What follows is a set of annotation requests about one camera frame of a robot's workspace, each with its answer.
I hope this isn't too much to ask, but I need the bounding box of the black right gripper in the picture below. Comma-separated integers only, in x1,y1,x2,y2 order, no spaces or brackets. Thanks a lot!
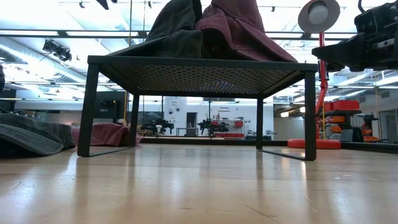
312,27,398,74

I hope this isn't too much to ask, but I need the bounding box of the red storage bin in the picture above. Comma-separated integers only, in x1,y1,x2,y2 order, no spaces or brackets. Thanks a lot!
323,100,361,112

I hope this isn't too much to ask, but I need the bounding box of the black perforated metal riser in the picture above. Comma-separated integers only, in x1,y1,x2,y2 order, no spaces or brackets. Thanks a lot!
77,55,318,162

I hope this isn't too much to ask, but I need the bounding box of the red desk lamp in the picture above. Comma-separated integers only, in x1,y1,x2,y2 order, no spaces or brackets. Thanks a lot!
287,0,342,150

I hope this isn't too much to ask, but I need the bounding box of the black cabinet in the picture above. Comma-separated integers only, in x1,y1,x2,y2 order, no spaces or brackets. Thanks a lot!
95,90,127,125

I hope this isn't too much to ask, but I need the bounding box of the yellow vertical pole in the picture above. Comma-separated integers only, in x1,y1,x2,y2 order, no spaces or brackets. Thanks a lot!
123,91,129,127

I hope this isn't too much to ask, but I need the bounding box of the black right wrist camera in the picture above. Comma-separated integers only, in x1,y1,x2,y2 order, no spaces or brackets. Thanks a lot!
354,1,398,35

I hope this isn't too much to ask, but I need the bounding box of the black aluminium table frame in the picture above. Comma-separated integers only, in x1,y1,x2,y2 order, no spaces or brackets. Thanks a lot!
0,0,398,155

